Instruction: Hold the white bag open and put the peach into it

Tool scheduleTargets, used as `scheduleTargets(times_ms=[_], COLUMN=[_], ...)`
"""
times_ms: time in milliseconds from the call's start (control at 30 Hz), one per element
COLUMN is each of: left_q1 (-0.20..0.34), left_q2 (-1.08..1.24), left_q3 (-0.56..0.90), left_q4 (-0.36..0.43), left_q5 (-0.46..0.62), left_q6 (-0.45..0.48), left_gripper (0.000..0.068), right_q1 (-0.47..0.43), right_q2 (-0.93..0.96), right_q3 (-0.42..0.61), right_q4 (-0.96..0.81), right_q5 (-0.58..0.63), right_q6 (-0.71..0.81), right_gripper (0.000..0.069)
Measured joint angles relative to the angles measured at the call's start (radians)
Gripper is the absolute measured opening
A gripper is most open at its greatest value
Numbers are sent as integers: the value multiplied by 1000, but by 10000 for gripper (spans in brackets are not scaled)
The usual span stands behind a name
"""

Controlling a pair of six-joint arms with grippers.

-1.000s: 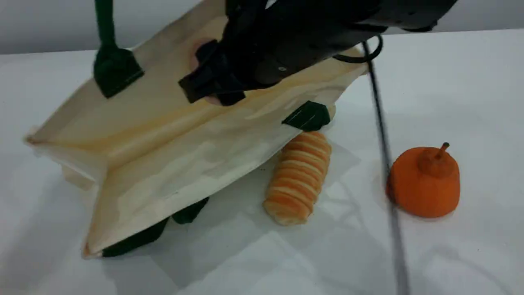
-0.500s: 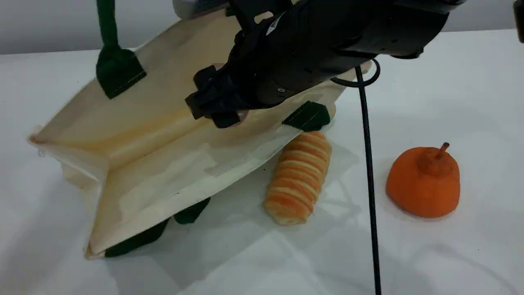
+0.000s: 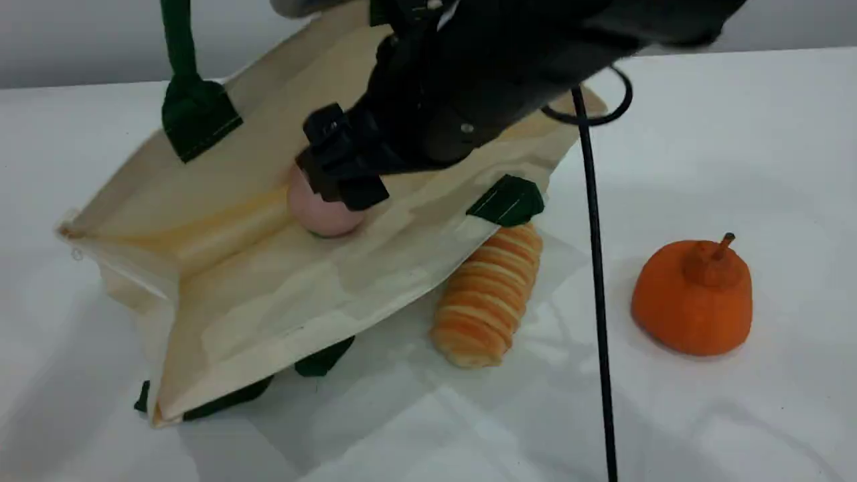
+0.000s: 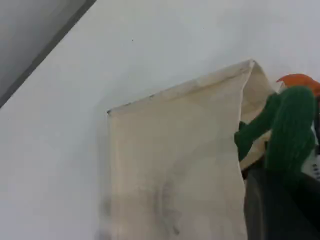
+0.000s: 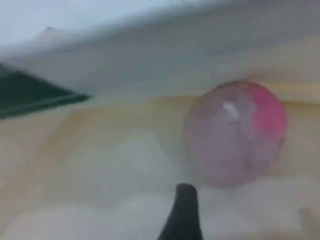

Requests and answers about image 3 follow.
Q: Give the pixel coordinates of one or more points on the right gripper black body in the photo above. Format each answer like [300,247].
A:
[428,107]

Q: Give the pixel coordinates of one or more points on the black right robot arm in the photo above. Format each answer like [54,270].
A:
[602,27]

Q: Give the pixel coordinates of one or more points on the striped orange bread roll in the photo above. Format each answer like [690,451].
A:
[485,301]

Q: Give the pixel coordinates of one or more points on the orange pumpkin with stem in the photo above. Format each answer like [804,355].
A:
[689,301]

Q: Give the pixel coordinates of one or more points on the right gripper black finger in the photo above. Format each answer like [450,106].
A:
[335,130]
[348,181]

